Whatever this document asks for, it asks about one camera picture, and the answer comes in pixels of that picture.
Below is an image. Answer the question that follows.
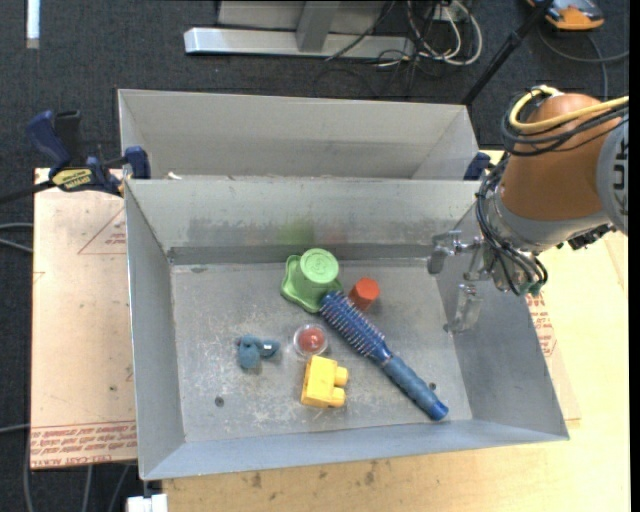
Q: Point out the black cylinder on white bracket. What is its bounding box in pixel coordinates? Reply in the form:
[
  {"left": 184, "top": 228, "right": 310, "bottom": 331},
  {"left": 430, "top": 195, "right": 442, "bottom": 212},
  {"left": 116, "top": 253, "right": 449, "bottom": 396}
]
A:
[{"left": 567, "top": 224, "right": 617, "bottom": 252}]

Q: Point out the blue-grey toy animal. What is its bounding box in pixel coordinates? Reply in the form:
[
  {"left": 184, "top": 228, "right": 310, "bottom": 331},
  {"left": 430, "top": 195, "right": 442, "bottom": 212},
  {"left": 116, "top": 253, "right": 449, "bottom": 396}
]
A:
[{"left": 235, "top": 334, "right": 283, "bottom": 372}]

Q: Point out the blue hairbrush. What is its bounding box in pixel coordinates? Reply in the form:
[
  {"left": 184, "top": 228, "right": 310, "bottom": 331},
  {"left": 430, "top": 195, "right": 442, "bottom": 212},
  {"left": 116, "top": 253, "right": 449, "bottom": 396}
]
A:
[{"left": 317, "top": 290, "right": 450, "bottom": 423}]

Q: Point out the green plastic cup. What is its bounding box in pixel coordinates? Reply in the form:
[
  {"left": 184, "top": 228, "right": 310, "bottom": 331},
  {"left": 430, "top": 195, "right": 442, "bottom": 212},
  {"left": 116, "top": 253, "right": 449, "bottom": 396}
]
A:
[{"left": 279, "top": 247, "right": 345, "bottom": 315}]

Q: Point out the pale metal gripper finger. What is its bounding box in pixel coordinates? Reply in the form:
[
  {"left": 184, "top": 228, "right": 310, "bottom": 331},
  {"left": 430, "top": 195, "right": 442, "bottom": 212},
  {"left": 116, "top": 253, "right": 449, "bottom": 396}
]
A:
[
  {"left": 443, "top": 283, "right": 484, "bottom": 334},
  {"left": 427, "top": 230, "right": 485, "bottom": 275}
]

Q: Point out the yellow toy brick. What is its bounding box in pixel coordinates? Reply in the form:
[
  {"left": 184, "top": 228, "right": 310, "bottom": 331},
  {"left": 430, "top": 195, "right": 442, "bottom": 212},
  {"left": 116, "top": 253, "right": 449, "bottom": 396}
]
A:
[{"left": 299, "top": 354, "right": 350, "bottom": 411}]

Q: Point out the red-orange block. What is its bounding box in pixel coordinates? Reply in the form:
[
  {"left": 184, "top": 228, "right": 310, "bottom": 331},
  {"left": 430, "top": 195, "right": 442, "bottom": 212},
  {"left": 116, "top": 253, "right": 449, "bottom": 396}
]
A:
[{"left": 347, "top": 277, "right": 381, "bottom": 313}]

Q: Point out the grey metal bin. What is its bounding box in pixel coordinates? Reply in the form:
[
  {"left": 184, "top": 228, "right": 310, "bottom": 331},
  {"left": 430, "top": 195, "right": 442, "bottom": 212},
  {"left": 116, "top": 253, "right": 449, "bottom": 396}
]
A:
[{"left": 117, "top": 88, "right": 571, "bottom": 482}]

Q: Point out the clear ball with red core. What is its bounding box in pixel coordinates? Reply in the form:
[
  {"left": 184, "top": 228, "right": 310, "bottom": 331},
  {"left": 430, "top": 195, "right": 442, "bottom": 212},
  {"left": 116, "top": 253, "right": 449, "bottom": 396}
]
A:
[{"left": 292, "top": 322, "right": 330, "bottom": 360}]

